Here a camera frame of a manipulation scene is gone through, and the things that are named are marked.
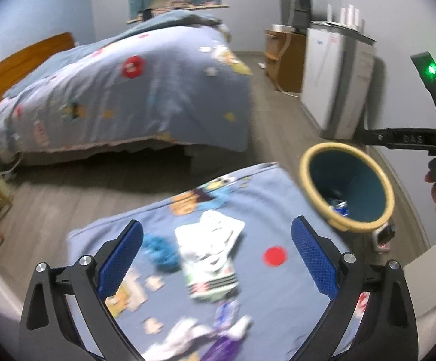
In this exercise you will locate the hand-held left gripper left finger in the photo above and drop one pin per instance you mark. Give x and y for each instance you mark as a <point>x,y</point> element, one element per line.
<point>122,257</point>

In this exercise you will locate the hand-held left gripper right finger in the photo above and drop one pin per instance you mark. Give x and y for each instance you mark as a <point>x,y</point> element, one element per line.
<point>313,257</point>

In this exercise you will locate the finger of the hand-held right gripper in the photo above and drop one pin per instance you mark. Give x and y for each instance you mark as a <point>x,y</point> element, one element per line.
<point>373,137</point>

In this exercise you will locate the teal bin with yellow rim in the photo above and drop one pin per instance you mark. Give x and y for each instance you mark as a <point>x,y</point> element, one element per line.
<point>349,180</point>

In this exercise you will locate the grey white printed mailer bag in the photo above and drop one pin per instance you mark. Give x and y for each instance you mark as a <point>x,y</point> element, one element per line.
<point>208,248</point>

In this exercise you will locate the blue cartoon print cloth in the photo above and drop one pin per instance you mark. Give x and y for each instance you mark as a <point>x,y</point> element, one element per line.
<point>270,203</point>

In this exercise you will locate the white air purifier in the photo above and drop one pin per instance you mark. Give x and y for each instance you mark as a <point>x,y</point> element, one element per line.
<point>326,82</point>

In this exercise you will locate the crumpled white tissue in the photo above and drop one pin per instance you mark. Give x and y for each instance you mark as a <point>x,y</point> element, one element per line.
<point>176,340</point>

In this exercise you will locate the blue wrapper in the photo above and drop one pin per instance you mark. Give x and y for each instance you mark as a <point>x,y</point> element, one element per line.
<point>226,314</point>

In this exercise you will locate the wooden cabinet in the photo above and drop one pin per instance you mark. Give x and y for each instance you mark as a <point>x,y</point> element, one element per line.
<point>287,60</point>

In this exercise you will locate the white router with antennas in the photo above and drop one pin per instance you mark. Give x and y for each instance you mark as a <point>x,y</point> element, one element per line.
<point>347,17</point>

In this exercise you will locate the purple spray bottle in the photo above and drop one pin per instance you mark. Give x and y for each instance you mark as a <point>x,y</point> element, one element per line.
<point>221,349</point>

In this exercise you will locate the white power strip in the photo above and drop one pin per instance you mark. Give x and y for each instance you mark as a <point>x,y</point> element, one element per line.
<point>282,28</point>

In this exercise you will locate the black flat screen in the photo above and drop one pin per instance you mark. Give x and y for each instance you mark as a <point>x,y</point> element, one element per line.
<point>296,2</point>

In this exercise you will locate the bed with cartoon duvet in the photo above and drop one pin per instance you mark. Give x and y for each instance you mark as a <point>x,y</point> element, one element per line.
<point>127,97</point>

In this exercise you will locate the wooden bed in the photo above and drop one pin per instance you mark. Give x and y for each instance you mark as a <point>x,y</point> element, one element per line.
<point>22,58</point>

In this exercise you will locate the plaid cloth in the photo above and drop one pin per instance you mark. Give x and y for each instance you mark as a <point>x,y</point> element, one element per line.
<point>169,3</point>

